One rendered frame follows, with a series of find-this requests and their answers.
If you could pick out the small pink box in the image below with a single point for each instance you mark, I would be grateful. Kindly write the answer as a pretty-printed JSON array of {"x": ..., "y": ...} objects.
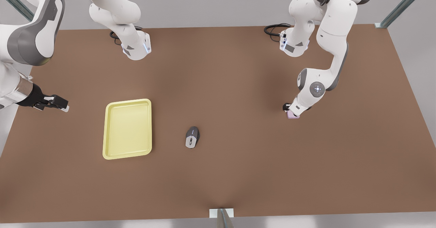
[{"x": 293, "y": 115}]

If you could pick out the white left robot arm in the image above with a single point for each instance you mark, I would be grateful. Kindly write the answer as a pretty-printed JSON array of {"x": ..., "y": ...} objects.
[{"x": 335, "y": 23}]

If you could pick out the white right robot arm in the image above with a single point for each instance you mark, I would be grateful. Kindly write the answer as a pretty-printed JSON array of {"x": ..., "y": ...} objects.
[{"x": 37, "y": 30}]

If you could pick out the yellow rectangular tray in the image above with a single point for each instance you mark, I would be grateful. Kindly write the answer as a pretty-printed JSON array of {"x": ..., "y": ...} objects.
[{"x": 127, "y": 128}]

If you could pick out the grey computer mouse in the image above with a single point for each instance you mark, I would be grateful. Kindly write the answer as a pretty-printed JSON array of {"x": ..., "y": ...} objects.
[{"x": 192, "y": 137}]

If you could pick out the silver frame post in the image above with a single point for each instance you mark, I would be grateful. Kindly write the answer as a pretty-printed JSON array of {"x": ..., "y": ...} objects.
[
  {"x": 223, "y": 217},
  {"x": 13, "y": 0},
  {"x": 402, "y": 5}
]

